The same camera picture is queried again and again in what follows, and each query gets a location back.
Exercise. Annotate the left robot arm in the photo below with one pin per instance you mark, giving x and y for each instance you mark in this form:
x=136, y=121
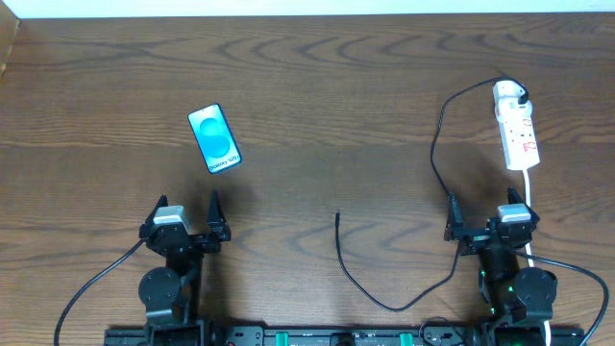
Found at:
x=171, y=293

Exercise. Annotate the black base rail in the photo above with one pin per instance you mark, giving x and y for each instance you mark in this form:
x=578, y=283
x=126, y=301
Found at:
x=437, y=334

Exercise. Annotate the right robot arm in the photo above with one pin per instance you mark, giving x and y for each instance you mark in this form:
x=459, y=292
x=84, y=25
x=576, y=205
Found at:
x=521, y=298

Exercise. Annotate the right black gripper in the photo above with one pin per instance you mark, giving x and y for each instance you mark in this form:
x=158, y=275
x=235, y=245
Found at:
x=481, y=235

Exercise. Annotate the white charger plug adapter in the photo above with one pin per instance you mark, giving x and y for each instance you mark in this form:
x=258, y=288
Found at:
x=508, y=107

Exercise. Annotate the blue Galaxy smartphone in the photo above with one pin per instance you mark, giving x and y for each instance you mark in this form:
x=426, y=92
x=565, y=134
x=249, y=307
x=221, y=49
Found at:
x=214, y=138

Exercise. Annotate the white power strip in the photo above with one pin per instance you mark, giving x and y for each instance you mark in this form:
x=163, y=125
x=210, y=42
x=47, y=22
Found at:
x=518, y=137

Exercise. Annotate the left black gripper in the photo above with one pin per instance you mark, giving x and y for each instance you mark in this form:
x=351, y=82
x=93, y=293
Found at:
x=193, y=237

